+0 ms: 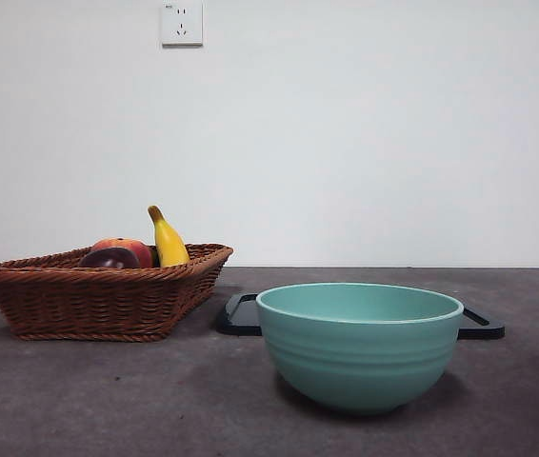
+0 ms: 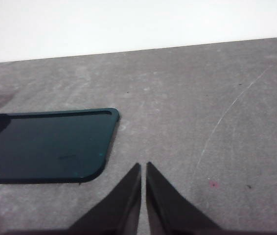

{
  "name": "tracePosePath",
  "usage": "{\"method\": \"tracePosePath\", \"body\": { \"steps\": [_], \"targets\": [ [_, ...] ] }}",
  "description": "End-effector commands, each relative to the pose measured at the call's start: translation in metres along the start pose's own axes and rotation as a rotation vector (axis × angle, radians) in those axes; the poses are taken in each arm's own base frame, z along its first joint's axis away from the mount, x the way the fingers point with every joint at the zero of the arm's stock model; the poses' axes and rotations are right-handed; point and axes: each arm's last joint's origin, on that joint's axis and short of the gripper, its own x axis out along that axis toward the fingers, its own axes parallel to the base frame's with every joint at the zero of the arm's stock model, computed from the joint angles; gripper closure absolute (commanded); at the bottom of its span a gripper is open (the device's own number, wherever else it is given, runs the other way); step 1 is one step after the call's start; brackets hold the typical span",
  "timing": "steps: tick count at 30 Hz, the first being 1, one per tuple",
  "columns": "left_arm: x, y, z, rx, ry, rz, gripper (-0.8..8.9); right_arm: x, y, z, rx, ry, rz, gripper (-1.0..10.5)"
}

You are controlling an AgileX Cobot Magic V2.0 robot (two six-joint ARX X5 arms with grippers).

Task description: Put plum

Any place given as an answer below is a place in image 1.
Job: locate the brown wicker basket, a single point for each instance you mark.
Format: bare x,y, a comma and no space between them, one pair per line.
88,304

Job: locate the dark purple plum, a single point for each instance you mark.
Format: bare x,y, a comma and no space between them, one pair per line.
107,259

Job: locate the red orange peach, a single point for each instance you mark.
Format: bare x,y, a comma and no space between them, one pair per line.
131,247

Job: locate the yellow banana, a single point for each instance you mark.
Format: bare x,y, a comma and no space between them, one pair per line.
169,245

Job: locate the white wall power socket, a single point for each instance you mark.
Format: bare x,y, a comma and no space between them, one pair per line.
182,24

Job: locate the dark rectangular tray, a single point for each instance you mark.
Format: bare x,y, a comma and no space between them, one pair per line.
236,328

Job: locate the teal ribbed bowl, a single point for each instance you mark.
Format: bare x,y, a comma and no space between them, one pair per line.
360,362

